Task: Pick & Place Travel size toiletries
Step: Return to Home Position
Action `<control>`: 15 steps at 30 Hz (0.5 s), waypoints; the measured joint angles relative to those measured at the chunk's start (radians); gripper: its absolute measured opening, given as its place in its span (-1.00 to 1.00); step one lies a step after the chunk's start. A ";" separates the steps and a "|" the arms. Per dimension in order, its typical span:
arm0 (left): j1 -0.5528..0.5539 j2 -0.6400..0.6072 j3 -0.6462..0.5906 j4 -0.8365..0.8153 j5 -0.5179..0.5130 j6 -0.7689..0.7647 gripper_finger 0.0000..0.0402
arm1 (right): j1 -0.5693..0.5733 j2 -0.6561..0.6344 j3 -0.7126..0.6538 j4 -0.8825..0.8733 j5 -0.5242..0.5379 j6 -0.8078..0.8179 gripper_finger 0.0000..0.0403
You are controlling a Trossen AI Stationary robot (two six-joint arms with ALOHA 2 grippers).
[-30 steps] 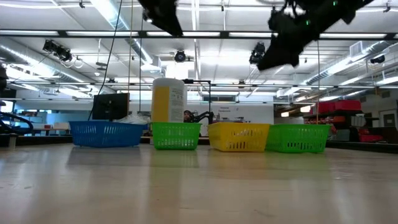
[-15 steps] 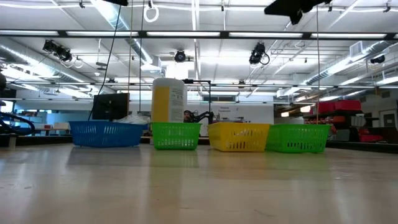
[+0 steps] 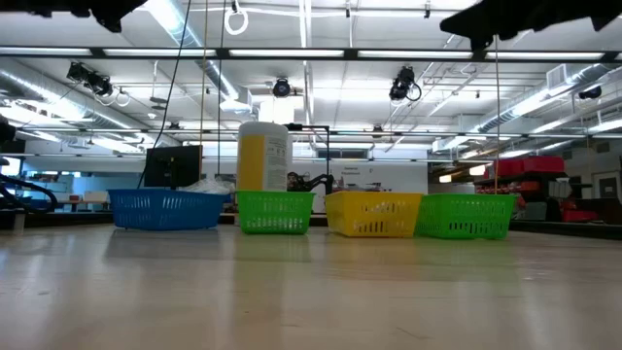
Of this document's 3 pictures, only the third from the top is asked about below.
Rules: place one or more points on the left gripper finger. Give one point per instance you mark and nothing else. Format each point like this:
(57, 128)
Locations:
(119, 6)
(109, 22)

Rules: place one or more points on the small black ceiling fixture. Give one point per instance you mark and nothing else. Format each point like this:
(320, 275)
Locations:
(590, 92)

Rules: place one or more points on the red storage bin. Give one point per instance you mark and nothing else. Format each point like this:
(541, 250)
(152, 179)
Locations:
(544, 165)
(505, 169)

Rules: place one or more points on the black monitor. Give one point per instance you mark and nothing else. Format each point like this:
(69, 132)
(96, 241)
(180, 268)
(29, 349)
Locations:
(172, 167)

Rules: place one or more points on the green plastic basket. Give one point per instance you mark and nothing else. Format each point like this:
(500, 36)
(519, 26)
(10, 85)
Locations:
(274, 214)
(466, 216)

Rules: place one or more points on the dark storage shelf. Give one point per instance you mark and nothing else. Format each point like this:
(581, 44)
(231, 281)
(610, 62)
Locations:
(551, 206)

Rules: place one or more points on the thin black pole stand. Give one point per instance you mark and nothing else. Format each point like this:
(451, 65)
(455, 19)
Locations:
(311, 127)

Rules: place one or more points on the crumpled clear plastic wrapper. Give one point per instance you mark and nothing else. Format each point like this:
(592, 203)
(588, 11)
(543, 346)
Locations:
(209, 186)

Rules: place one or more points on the blue plastic basket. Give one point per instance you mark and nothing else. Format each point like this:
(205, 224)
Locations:
(160, 209)

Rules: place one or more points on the low red box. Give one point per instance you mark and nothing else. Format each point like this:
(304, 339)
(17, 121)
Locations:
(580, 216)

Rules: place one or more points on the yellow plastic basket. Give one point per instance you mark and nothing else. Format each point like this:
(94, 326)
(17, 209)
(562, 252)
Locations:
(371, 216)

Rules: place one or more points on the white yellow wipes canister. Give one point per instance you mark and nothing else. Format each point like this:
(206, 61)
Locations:
(262, 160)

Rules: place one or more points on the black angled background device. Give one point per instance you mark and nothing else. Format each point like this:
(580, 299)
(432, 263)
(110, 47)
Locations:
(321, 184)

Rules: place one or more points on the black ceiling camera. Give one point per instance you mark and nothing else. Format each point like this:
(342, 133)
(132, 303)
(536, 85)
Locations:
(90, 80)

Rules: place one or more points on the black overhead frame beam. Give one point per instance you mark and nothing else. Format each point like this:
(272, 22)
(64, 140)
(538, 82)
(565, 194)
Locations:
(351, 53)

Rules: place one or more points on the black overhead camera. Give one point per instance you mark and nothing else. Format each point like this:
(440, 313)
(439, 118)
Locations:
(282, 87)

